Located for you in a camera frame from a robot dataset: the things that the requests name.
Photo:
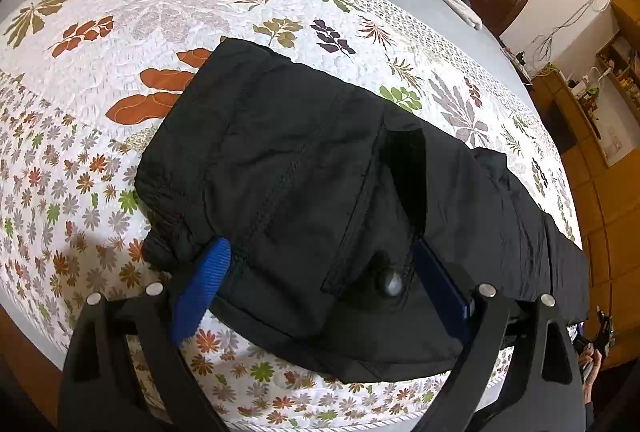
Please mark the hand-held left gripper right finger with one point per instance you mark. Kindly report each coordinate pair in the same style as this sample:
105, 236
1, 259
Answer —
440, 292

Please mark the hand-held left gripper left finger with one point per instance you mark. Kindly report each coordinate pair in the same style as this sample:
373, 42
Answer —
200, 287

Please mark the black pants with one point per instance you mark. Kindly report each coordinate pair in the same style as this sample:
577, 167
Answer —
300, 162

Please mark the person's right hand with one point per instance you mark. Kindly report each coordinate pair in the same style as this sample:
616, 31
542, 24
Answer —
592, 364

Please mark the wooden shelf cabinet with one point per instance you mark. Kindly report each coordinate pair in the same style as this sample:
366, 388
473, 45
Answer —
615, 222

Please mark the floral quilted bedspread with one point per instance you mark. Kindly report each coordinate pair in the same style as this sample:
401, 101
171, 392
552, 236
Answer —
100, 137

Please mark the white cloth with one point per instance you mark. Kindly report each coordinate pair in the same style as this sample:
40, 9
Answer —
460, 10

